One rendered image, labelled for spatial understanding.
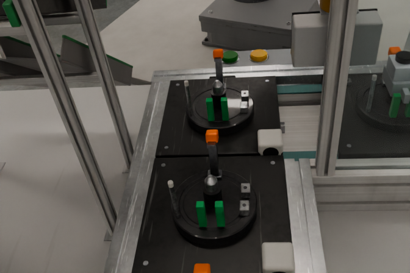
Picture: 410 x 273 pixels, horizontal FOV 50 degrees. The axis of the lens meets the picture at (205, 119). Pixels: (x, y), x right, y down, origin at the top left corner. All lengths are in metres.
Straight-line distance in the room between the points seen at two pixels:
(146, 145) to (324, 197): 0.36
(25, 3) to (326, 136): 0.48
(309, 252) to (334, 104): 0.23
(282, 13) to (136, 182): 0.67
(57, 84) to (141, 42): 0.79
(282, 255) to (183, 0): 1.13
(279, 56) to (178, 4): 0.61
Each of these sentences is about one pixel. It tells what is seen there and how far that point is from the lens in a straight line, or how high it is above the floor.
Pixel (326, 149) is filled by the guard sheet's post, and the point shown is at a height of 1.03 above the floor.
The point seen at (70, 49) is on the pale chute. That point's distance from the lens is 0.78.
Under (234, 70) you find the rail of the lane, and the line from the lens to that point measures 1.05.
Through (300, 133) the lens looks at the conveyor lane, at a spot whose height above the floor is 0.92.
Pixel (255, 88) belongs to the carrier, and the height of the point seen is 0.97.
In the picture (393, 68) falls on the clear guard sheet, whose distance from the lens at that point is 0.69.
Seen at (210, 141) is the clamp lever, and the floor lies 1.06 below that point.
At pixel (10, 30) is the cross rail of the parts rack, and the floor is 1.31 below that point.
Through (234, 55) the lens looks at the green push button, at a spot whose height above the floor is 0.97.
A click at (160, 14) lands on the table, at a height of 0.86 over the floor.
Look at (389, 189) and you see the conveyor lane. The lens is 0.86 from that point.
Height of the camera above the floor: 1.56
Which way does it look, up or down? 41 degrees down
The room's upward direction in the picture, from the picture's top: 8 degrees counter-clockwise
